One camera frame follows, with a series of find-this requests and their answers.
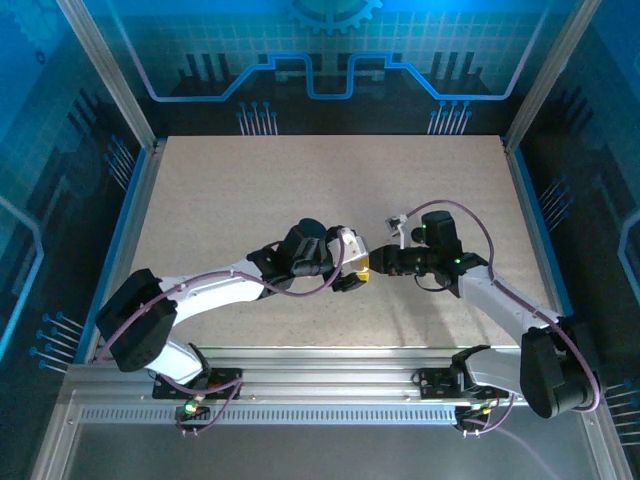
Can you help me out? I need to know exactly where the aluminium side rail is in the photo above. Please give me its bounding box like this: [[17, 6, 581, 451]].
[[82, 139, 169, 364], [501, 135, 576, 321]]

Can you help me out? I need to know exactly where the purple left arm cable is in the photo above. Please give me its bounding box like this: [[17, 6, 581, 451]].
[[94, 227, 347, 435]]

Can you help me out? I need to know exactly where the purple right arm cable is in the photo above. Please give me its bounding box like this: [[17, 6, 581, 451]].
[[405, 199, 601, 480]]

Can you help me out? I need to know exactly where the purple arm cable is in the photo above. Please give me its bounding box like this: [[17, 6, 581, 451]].
[[94, 227, 347, 435], [405, 199, 601, 480]]

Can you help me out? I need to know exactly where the slotted grey cable duct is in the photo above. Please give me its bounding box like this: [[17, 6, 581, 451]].
[[78, 405, 460, 426]]

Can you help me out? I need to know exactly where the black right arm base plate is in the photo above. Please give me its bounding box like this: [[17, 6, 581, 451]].
[[412, 367, 510, 401]]

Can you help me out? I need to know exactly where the long aluminium frame rail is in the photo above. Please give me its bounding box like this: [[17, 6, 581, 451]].
[[59, 347, 604, 409]]

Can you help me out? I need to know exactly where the grey metal sheet panel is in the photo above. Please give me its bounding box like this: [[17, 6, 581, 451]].
[[29, 389, 631, 480]]

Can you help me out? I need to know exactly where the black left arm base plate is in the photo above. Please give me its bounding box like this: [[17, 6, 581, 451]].
[[151, 367, 245, 401]]

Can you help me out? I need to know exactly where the aluminium frame post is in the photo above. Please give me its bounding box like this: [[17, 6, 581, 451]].
[[54, 0, 159, 151], [503, 0, 601, 149]]

